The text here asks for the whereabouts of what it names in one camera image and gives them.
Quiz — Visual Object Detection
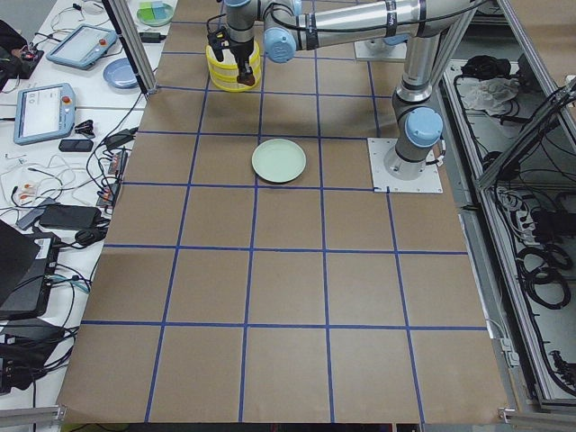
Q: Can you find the blue plate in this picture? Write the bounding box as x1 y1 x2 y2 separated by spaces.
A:
103 58 139 89

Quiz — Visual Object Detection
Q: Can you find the black laptop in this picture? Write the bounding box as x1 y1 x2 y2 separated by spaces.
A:
1 222 59 320

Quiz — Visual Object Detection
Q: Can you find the black power adapter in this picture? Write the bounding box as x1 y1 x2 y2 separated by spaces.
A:
139 31 166 43

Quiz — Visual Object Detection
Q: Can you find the light green plate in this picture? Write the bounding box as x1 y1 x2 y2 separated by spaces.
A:
251 139 307 184

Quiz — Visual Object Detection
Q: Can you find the yellow steamer basket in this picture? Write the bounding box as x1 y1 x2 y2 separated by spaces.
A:
205 42 261 74

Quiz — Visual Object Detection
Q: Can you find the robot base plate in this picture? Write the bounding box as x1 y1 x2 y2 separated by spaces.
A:
367 138 443 194
355 41 407 63

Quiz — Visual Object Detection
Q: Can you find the black phone on desk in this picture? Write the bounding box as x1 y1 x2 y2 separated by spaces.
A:
58 139 94 153

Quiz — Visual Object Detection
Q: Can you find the black power brick large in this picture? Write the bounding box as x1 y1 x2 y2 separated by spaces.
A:
39 204 101 230

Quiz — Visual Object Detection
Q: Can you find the green sponge block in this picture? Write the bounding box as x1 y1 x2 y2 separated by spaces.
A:
137 2 155 23

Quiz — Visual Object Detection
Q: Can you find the white crumpled cloth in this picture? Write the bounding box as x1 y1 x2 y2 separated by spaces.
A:
463 77 520 116

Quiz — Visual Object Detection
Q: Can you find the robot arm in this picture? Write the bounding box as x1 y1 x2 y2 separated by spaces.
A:
207 1 481 175

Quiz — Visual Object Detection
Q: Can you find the teach pendant near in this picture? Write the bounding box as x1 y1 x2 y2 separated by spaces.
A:
13 83 76 146

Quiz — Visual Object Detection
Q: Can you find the blue sponge block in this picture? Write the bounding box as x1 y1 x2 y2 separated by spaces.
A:
151 1 166 21

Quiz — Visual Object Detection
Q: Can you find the brown bun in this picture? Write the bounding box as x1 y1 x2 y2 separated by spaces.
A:
237 74 257 87

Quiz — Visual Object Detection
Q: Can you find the teach pendant far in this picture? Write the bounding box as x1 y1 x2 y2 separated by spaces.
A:
47 24 118 70

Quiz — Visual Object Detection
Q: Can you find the aluminium frame post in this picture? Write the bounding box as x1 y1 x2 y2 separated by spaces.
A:
103 0 158 96

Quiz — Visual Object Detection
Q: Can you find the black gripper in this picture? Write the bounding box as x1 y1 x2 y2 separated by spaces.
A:
207 26 253 80

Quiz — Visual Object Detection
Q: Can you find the green glass bowl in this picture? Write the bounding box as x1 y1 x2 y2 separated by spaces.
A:
136 1 175 27

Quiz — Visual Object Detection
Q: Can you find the teach pendant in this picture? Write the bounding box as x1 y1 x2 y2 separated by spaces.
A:
13 83 76 146
47 24 118 70

